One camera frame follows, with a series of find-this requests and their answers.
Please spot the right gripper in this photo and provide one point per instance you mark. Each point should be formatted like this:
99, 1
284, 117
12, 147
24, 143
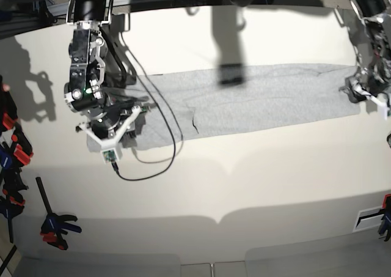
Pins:
106, 119

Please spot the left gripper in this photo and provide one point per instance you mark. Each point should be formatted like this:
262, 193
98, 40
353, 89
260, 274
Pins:
373, 85

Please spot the grey T-shirt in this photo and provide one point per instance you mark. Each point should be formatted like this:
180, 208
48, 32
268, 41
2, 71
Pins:
204, 103

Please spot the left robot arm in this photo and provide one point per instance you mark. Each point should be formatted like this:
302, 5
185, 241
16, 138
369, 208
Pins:
375, 20

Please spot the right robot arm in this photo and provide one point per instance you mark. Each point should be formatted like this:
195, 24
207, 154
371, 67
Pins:
97, 74

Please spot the orange black clamp lower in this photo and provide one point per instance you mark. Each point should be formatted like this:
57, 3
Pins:
18, 152

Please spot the orange black clamp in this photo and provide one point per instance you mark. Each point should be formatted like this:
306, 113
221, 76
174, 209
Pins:
9, 114
18, 152

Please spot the orange black clamp upper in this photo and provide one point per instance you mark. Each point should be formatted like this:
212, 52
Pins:
9, 114

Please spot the blue orange bar clamp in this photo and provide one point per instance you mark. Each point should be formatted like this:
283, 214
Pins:
55, 227

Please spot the blue black clamp left edge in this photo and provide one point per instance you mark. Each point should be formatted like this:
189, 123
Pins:
12, 201

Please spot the blue clamp right edge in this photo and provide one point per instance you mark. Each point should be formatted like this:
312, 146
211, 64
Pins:
384, 229

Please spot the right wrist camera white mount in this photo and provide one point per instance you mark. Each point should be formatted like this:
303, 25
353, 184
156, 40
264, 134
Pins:
111, 149

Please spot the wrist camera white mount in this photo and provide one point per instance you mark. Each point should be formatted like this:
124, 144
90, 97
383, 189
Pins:
378, 101
111, 149

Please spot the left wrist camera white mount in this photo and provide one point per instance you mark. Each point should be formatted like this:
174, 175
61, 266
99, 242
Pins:
378, 101

